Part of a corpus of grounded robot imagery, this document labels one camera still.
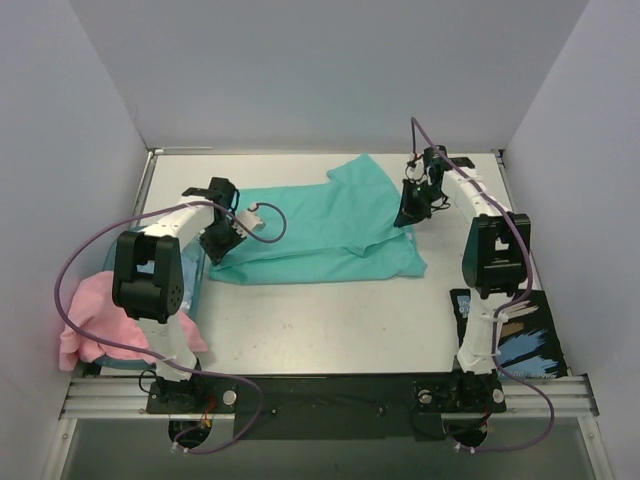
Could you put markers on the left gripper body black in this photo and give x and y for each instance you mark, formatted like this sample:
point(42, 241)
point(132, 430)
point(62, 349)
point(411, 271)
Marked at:
point(220, 241)

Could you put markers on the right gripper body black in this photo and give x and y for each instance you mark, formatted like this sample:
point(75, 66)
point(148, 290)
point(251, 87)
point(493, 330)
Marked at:
point(412, 203)

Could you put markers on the teal t shirt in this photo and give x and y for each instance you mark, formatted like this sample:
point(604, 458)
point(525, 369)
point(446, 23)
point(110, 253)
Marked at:
point(338, 231)

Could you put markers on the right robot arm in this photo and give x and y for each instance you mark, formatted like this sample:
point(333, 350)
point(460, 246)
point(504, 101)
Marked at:
point(496, 258)

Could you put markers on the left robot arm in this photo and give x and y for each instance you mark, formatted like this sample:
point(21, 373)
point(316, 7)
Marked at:
point(148, 280)

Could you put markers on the pink t shirt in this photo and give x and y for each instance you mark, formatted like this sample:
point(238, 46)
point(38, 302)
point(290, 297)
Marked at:
point(93, 310)

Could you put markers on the black printed t shirt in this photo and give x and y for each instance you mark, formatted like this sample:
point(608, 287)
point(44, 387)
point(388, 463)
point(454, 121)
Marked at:
point(529, 345)

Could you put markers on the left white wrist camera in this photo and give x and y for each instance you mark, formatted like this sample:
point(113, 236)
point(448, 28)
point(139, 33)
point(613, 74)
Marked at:
point(248, 221)

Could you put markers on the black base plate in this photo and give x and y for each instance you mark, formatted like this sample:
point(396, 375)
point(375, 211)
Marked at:
point(427, 406)

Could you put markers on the aluminium rail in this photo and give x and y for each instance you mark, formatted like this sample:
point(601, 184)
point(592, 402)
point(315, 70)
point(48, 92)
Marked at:
point(121, 398)

